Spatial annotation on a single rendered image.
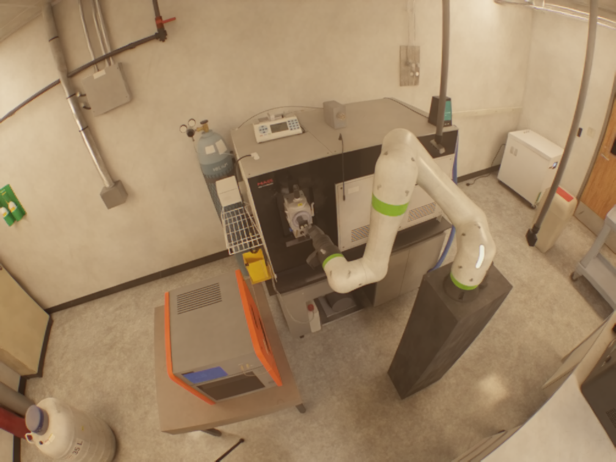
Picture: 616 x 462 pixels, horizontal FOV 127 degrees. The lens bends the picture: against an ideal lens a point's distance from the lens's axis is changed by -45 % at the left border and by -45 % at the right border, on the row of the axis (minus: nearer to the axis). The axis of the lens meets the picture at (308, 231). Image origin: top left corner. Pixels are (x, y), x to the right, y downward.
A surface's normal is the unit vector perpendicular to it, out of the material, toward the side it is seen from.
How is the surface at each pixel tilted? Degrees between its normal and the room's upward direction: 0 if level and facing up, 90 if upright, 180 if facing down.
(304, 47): 90
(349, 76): 90
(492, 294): 0
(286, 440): 0
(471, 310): 0
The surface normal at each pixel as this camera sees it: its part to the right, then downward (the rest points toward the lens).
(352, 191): 0.33, 0.60
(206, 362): -0.11, -0.74
